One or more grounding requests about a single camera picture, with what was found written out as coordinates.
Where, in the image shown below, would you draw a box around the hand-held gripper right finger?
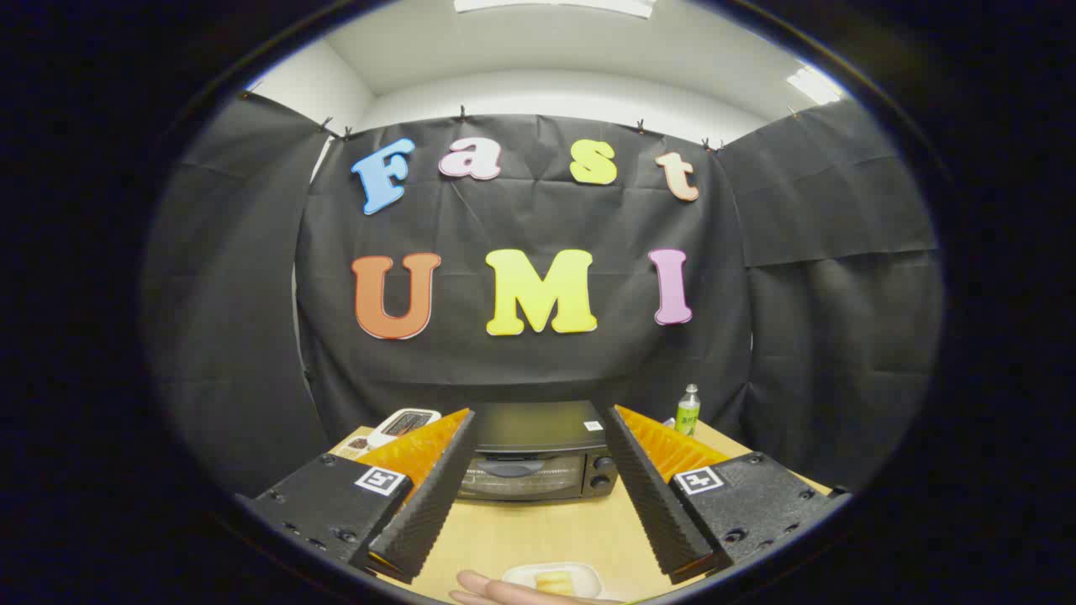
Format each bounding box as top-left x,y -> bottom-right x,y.
603,404 -> 852,586

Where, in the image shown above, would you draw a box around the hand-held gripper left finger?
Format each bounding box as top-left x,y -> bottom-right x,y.
235,408 -> 478,585

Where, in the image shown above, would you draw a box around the black toaster oven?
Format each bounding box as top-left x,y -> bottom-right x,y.
458,401 -> 620,503

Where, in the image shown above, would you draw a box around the white pop-up toaster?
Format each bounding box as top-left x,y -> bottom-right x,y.
367,408 -> 442,449

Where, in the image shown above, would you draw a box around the green drink bottle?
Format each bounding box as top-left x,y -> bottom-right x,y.
675,384 -> 701,437

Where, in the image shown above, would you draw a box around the white plate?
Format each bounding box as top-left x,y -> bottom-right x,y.
502,562 -> 604,599

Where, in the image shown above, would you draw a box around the small ceiling light panel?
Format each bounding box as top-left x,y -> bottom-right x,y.
786,66 -> 844,106

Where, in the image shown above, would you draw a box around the long ceiling light panel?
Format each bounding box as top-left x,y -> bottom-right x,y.
454,0 -> 657,19

